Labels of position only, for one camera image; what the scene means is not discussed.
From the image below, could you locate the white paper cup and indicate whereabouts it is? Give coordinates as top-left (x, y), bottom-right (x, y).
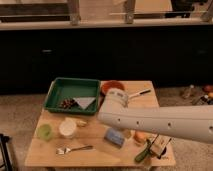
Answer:
top-left (59, 120), bottom-right (77, 138)

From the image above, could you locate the small cardboard box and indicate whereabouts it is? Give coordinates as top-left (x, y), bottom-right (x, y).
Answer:
top-left (150, 135), bottom-right (171, 157)

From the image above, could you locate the green cucumber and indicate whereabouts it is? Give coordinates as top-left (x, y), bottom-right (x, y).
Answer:
top-left (134, 140), bottom-right (152, 163)

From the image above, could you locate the green plastic cup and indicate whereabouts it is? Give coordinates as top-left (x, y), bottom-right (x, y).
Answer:
top-left (36, 124), bottom-right (52, 141)

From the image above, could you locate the orange red apple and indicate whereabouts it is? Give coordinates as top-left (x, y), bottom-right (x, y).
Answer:
top-left (134, 131), bottom-right (147, 143)

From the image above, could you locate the blue sponge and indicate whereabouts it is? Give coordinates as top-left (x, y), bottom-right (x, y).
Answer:
top-left (104, 128), bottom-right (125, 148)

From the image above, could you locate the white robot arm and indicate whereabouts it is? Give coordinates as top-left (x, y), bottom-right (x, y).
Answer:
top-left (98, 88), bottom-right (213, 144)

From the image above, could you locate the green plastic tray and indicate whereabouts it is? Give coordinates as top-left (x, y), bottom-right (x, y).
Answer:
top-left (44, 77), bottom-right (100, 116)

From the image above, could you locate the grey folded cloth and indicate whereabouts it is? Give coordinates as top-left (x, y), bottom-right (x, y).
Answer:
top-left (75, 97), bottom-right (95, 109)

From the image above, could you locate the black stand at left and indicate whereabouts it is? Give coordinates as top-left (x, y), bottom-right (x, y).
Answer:
top-left (0, 133), bottom-right (16, 171)

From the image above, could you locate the orange bowl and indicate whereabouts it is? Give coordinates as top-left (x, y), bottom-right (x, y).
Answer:
top-left (101, 80), bottom-right (125, 95)

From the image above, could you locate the silver fork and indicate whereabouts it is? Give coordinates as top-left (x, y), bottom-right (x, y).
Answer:
top-left (56, 145), bottom-right (93, 155)

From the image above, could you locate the yellow banana piece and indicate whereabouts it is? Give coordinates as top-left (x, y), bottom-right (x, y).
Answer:
top-left (65, 116), bottom-right (88, 128)

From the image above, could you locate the wooden table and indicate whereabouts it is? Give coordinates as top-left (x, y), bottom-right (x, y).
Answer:
top-left (24, 80), bottom-right (177, 171)

